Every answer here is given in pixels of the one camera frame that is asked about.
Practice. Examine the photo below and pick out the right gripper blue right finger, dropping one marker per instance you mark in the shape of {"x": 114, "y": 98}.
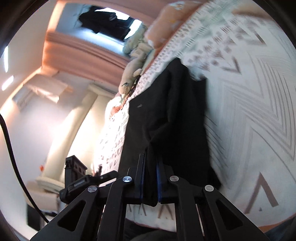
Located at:
{"x": 167, "y": 192}

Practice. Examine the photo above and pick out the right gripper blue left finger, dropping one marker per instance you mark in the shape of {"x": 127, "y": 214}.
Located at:
{"x": 135, "y": 192}

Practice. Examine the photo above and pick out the black button-up shirt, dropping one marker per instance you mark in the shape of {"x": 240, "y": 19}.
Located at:
{"x": 166, "y": 124}

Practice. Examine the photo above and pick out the cream padded headboard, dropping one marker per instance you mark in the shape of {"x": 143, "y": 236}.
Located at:
{"x": 77, "y": 135}

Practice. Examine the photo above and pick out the beige seal plush toy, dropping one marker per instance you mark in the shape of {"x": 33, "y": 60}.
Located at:
{"x": 132, "y": 71}

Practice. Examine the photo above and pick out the pink curtain left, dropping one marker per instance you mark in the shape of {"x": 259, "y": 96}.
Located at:
{"x": 82, "y": 58}

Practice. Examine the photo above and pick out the crumpled light green blanket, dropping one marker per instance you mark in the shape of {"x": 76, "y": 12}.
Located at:
{"x": 136, "y": 45}

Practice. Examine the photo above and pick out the patterned white duvet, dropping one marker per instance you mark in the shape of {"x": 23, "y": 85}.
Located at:
{"x": 249, "y": 65}

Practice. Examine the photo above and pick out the black hanging jacket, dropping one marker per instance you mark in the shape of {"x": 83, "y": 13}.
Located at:
{"x": 99, "y": 20}

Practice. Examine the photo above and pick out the peach cartoon pillow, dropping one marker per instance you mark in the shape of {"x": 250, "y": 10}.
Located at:
{"x": 169, "y": 19}

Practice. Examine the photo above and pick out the folded beige cloth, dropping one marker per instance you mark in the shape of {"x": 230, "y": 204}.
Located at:
{"x": 250, "y": 8}

